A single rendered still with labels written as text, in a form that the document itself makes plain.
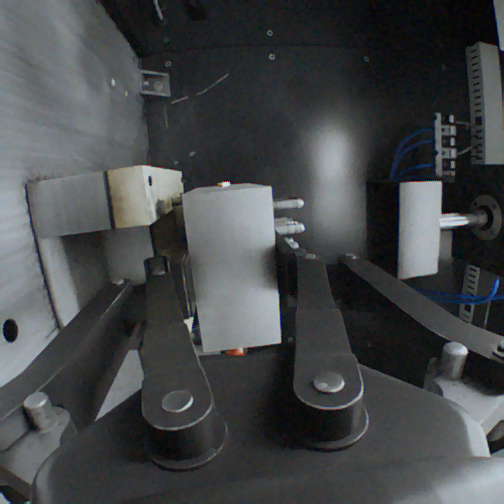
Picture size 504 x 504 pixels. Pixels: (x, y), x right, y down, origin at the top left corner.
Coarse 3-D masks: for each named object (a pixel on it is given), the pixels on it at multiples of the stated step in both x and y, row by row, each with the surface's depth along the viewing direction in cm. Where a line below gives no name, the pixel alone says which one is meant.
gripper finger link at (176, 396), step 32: (160, 256) 14; (160, 288) 12; (160, 320) 9; (160, 352) 7; (192, 352) 7; (160, 384) 5; (192, 384) 5; (160, 416) 4; (192, 416) 4; (160, 448) 4; (192, 448) 4
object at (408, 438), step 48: (240, 384) 6; (288, 384) 6; (384, 384) 6; (96, 432) 5; (144, 432) 5; (240, 432) 5; (288, 432) 5; (384, 432) 5; (432, 432) 4; (480, 432) 4; (48, 480) 4; (96, 480) 4; (144, 480) 4; (192, 480) 4; (240, 480) 4; (288, 480) 2; (336, 480) 2; (384, 480) 1; (432, 480) 1; (480, 480) 1
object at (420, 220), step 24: (384, 192) 29; (408, 192) 24; (432, 192) 24; (384, 216) 30; (408, 216) 24; (432, 216) 24; (456, 216) 27; (480, 216) 27; (384, 240) 31; (408, 240) 25; (432, 240) 25; (384, 264) 28; (408, 264) 25; (432, 264) 25
